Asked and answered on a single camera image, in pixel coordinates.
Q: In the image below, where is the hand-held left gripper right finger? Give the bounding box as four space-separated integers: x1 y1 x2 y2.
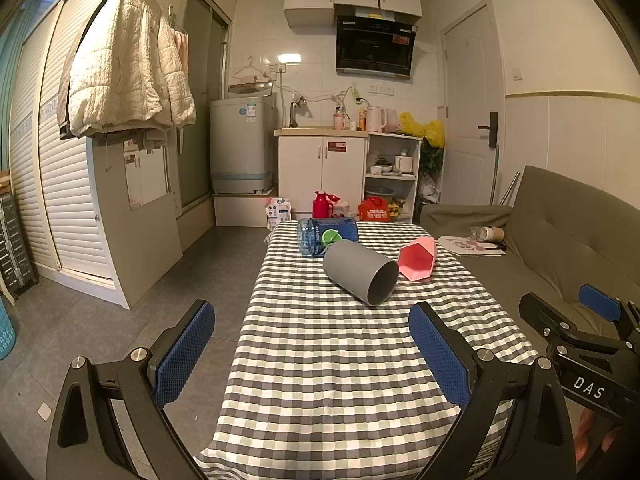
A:
408 302 578 480

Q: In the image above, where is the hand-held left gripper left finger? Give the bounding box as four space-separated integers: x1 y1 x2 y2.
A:
46 299 216 480

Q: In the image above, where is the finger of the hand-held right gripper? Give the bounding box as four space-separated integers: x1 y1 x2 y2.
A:
519 292 593 343
578 284 640 343

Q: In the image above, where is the grey cup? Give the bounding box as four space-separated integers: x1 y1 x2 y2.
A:
322 240 400 307

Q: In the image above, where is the brown paper cup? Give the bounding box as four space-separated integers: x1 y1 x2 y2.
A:
468 225 506 242

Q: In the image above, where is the pink cup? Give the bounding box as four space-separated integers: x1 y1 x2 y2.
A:
398 238 437 282

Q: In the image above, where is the person's right hand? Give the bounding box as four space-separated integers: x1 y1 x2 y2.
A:
575 407 622 466

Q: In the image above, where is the olive green sofa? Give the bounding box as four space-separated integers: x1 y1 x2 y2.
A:
419 165 640 361

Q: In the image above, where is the white printed paper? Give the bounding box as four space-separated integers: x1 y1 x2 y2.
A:
436 235 507 257

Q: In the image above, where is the checkered tablecloth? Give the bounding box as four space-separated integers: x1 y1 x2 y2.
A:
197 220 541 480

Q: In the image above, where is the white washer platform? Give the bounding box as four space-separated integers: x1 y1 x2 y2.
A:
213 189 279 227

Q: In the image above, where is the red shopping bag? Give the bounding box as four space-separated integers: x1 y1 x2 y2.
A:
358 197 393 222

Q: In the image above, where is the blue plastic bottle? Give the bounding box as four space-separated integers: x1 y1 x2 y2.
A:
297 217 359 259

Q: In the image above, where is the pink and white package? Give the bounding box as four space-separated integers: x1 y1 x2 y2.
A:
263 196 294 231

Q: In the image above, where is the teal laundry basket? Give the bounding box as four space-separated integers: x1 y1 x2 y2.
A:
0 292 19 361

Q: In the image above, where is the white open shelf unit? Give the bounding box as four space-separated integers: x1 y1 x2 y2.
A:
363 133 424 224

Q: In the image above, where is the black ribbed suitcase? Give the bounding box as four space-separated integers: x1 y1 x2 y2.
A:
0 191 39 300

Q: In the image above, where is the white shutter wardrobe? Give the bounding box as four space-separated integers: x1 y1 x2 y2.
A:
7 0 193 310

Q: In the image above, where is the white washing machine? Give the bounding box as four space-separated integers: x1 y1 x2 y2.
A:
210 94 277 195

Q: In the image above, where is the yellow plastic bag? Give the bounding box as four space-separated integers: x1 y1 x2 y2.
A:
399 112 446 149

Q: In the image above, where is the white base cabinet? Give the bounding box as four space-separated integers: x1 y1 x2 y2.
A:
273 127 369 216

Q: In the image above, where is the white door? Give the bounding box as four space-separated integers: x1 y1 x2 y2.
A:
440 2 504 207

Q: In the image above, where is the frosted glass door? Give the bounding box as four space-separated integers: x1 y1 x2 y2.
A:
179 0 232 212

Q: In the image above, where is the white electric kettle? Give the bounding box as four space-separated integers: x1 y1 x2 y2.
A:
367 105 389 134

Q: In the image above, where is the metal faucet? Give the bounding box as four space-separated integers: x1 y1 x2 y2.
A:
289 94 307 129

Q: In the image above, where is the white quilted jacket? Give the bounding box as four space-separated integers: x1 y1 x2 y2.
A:
57 0 197 140

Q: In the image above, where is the black range hood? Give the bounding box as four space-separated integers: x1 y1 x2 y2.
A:
335 4 419 79

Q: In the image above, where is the black door handle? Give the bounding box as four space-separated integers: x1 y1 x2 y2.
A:
478 112 500 147

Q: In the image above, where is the wire clothes hanger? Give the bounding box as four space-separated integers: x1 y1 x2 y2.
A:
230 56 274 87

